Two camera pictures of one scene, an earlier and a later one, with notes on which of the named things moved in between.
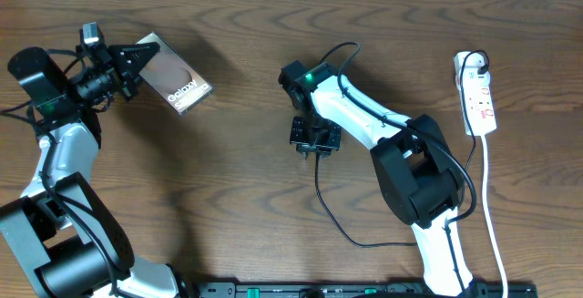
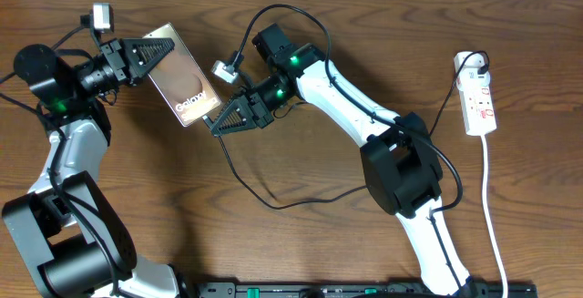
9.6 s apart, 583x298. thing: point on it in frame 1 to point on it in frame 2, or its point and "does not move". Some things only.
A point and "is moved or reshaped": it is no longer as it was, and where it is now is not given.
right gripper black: (331, 144) to (252, 110)
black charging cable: (468, 168) to (447, 113)
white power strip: (478, 92) does not move
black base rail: (369, 289) does not move
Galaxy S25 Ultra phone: (178, 82) is moved or reshaped
